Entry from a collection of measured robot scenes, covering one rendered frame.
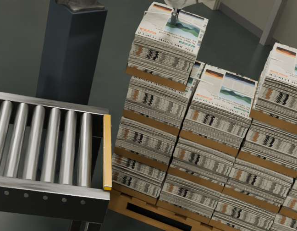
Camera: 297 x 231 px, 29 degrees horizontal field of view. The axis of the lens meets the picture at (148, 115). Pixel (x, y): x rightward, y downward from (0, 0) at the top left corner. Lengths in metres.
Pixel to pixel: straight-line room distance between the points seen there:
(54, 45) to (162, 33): 0.59
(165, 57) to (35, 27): 2.25
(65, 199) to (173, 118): 0.87
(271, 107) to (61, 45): 1.03
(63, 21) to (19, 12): 2.10
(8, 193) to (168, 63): 0.97
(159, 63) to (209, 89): 0.29
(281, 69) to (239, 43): 2.67
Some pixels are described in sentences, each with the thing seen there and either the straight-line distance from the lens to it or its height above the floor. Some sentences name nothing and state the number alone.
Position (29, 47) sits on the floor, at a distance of 4.36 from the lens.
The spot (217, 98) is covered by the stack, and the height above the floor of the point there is 0.83.
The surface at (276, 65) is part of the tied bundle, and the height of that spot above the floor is 1.06.
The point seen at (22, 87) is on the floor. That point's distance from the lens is 3.91.
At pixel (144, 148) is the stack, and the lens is 2.83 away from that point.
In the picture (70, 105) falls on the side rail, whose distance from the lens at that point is 2.41.
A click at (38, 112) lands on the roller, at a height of 0.80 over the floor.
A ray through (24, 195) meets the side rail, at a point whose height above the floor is 0.78.
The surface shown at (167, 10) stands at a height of 1.07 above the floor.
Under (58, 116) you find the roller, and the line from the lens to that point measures 2.35.
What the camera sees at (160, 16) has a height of 1.07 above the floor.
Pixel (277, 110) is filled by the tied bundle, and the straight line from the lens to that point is 2.59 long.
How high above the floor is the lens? 2.18
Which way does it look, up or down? 34 degrees down
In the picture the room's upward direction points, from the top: 16 degrees clockwise
